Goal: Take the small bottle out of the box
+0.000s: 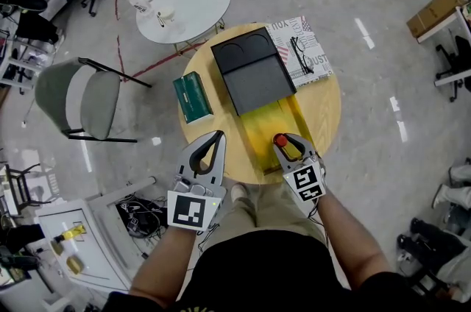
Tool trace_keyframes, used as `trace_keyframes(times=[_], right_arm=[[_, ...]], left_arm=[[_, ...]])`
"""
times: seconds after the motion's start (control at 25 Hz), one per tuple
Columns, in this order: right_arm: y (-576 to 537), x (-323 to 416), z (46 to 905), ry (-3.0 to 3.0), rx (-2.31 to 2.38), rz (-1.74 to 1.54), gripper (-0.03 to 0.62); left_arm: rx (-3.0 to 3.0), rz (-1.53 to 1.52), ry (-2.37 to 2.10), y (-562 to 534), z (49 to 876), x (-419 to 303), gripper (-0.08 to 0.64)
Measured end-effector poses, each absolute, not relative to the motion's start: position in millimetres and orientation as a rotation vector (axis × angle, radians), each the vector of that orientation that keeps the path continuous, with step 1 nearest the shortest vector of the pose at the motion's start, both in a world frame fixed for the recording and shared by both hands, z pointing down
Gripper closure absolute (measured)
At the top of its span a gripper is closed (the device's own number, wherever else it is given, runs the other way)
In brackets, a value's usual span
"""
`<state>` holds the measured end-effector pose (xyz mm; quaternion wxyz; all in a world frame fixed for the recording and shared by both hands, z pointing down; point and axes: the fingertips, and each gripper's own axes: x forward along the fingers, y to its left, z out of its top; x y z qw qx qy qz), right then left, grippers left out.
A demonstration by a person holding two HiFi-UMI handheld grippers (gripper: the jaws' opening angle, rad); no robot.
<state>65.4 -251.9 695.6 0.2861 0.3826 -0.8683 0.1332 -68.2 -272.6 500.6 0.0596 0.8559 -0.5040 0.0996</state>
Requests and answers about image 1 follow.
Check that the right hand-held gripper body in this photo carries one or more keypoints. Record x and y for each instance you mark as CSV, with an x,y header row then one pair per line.
x,y
305,180

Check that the yellow bottle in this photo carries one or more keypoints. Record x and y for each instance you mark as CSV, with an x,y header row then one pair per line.
x,y
71,232

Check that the gold pouch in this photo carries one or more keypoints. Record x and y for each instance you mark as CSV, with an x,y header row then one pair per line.
x,y
75,264

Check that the person's black shirt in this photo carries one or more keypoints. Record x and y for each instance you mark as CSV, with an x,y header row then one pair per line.
x,y
265,273

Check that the black-framed glasses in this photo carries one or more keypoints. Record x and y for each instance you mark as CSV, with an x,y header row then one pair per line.
x,y
301,54

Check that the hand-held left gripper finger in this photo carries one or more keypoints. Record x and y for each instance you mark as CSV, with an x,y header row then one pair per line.
x,y
221,159
189,152

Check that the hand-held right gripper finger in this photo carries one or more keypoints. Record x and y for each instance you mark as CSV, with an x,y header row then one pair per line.
x,y
281,157
303,148

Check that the person's right forearm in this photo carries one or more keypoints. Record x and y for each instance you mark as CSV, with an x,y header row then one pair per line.
x,y
349,240

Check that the small white cup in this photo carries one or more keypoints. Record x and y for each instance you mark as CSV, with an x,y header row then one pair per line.
x,y
166,14

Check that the person's khaki trousers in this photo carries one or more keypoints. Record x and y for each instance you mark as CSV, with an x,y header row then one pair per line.
x,y
268,207

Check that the yellow transparent box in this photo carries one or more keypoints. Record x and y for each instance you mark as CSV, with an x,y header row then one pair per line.
x,y
265,135

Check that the brown cardboard box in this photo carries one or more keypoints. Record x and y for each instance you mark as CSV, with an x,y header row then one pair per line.
x,y
436,12

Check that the person's left forearm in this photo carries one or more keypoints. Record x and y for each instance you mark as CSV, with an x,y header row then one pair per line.
x,y
165,262

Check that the grey chair with black legs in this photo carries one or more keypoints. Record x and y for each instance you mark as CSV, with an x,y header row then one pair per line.
x,y
84,97

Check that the black metal stool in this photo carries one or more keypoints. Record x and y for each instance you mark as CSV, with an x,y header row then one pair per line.
x,y
25,185

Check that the printed magazine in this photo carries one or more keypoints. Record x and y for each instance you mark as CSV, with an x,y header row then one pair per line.
x,y
316,53

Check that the black box lid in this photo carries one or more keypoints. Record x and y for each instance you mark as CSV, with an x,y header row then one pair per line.
x,y
254,71

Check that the clear plastic bottle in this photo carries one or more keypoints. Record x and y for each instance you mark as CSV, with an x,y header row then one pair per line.
x,y
137,3

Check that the white low cabinet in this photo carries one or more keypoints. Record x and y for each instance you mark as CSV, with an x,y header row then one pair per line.
x,y
92,244

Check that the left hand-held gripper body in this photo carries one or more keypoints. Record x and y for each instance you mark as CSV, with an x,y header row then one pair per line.
x,y
193,209

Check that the white desk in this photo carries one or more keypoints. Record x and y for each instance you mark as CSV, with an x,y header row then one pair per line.
x,y
456,53

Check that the green rectangular carton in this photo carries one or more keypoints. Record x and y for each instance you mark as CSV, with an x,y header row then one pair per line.
x,y
191,97

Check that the person's light shoe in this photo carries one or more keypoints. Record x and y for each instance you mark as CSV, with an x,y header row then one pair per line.
x,y
238,191

